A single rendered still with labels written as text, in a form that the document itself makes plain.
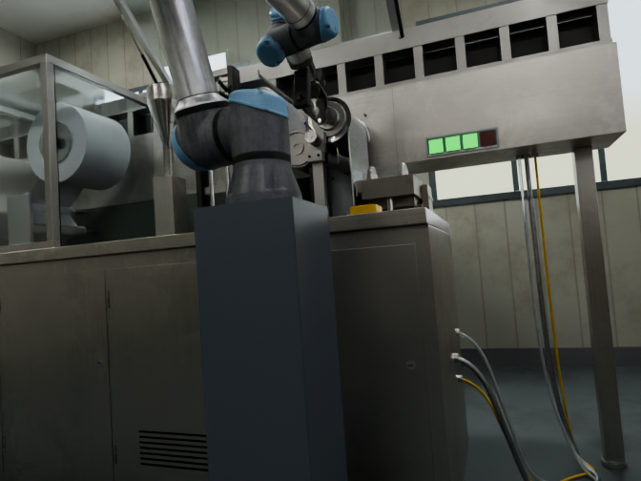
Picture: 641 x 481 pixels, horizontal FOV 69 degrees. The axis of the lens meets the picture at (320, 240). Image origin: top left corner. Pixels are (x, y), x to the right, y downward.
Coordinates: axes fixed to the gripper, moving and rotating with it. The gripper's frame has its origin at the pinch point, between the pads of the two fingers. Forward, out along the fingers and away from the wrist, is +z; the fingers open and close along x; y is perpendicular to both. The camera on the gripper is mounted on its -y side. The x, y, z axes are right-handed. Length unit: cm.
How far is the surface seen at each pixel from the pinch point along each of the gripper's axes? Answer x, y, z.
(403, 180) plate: -24.9, -17.2, 14.5
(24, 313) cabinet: 104, -57, 18
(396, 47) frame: -20, 51, 6
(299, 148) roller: 9.1, -2.6, 7.2
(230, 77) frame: 26.2, 6.5, -17.4
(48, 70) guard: 94, 12, -33
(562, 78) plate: -75, 32, 21
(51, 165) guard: 94, -15, -11
